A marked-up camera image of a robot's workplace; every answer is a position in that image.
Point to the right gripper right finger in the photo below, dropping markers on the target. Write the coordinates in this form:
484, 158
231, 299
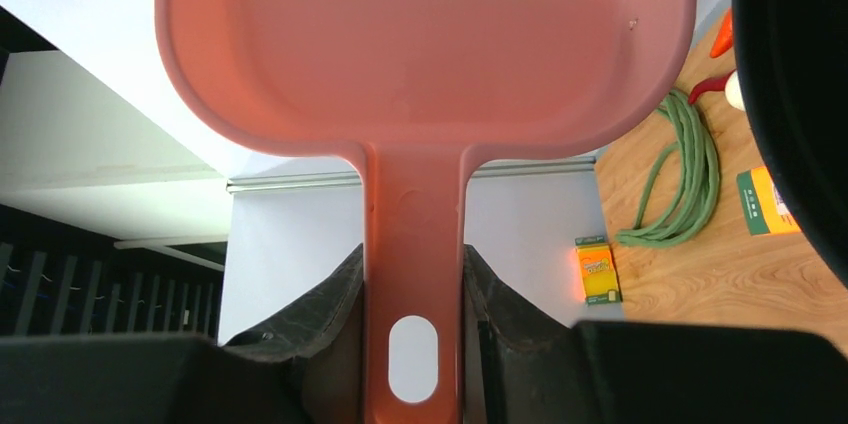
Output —
518, 360

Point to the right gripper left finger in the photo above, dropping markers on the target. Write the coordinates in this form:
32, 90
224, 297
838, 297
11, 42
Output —
315, 347

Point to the pink dustpan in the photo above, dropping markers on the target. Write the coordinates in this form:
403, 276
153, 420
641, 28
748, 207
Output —
416, 95

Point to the orange yellow sponge pack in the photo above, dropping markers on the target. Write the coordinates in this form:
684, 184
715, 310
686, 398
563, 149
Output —
598, 271

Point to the green long beans bundle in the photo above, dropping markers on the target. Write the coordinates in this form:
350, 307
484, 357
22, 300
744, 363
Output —
696, 197

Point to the orange box on table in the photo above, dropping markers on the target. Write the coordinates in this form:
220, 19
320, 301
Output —
764, 210

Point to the red chili pepper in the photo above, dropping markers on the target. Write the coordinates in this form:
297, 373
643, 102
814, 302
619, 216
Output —
711, 84

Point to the white radish with leaves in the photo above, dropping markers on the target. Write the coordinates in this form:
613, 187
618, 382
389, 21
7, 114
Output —
733, 93

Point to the orange carrot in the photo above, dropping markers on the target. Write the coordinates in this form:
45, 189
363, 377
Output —
724, 39

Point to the black trash bin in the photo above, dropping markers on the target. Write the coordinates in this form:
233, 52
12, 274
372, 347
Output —
792, 62

